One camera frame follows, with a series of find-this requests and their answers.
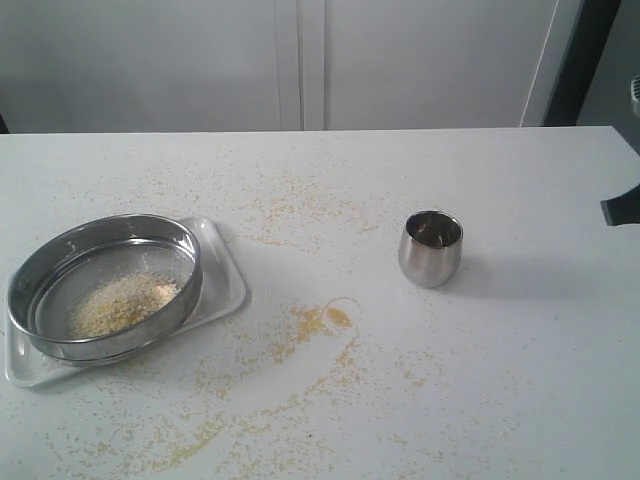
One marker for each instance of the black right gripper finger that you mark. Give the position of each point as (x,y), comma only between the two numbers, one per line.
(623,209)

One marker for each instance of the stainless steel cup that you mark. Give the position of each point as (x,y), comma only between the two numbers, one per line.
(430,248)

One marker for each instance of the pale yellow grain pile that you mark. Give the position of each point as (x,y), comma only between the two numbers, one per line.
(120,303)

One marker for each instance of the round stainless steel sieve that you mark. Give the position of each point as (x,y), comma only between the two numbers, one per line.
(55,278)

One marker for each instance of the white rectangular plastic tray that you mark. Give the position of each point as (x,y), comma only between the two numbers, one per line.
(223,292)

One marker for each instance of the black vertical post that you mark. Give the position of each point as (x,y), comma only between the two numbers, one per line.
(586,45)

